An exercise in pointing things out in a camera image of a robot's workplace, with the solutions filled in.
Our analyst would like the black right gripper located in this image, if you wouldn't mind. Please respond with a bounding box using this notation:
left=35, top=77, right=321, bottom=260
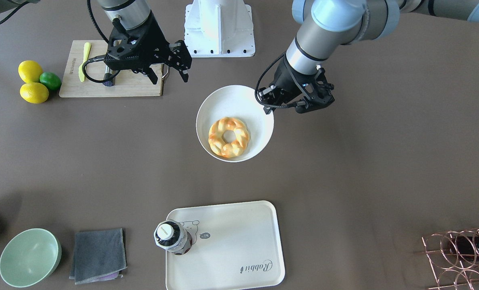
left=114, top=12, right=193, bottom=85

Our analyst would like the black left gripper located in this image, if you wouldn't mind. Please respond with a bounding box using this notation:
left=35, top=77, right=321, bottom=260
left=259, top=56, right=321, bottom=114

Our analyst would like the white round plate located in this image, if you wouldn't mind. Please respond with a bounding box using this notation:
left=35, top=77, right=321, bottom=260
left=195, top=85, right=274, bottom=163

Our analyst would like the glazed twisted donut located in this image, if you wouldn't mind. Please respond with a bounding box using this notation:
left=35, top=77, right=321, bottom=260
left=207, top=117, right=251, bottom=158

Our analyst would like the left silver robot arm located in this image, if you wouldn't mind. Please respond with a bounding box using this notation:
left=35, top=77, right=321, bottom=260
left=255, top=0, right=479, bottom=114

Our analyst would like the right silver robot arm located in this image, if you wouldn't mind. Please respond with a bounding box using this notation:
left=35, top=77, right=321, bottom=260
left=81, top=0, right=193, bottom=85

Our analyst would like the dark drink bottle on tray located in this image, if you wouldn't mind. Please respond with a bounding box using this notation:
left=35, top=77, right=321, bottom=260
left=153, top=219, right=193, bottom=255

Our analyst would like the cream rectangular tray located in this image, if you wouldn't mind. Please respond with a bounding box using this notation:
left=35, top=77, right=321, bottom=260
left=166, top=200, right=286, bottom=290

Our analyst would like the wooden cutting board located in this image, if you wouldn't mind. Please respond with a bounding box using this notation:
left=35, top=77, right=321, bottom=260
left=58, top=40, right=165, bottom=98

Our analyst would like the steel muddler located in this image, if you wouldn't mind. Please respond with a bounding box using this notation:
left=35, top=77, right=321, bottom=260
left=102, top=66, right=115, bottom=87

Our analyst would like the yellow plastic knife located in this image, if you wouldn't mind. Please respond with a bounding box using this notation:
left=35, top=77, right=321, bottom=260
left=78, top=42, right=91, bottom=82

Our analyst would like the green lime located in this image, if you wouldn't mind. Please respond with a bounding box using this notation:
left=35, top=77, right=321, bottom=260
left=39, top=72, right=61, bottom=91

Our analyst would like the yellow lemon lower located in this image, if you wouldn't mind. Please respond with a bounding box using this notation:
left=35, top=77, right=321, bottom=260
left=20, top=82, right=49, bottom=104

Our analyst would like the yellow lemon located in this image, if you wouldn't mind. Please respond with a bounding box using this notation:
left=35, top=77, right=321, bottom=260
left=18, top=60, right=44, bottom=84
left=20, top=82, right=49, bottom=104

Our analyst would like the yellow lemon upper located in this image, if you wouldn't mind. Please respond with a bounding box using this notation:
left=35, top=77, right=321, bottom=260
left=18, top=60, right=44, bottom=84

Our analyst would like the grey folded cloth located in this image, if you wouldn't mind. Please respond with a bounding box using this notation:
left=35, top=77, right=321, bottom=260
left=69, top=228, right=127, bottom=285

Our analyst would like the green bowl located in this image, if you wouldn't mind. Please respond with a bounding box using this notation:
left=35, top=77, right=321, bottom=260
left=0, top=229, right=61, bottom=288

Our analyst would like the bottle in copper rack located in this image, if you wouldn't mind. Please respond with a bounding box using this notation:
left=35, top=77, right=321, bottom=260
left=454, top=235, right=479, bottom=262

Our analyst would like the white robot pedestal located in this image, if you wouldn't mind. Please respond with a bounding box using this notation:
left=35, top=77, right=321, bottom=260
left=184, top=0, right=255, bottom=58

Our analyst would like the copper wire bottle rack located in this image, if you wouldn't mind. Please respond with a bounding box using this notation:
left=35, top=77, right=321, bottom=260
left=421, top=228, right=479, bottom=290

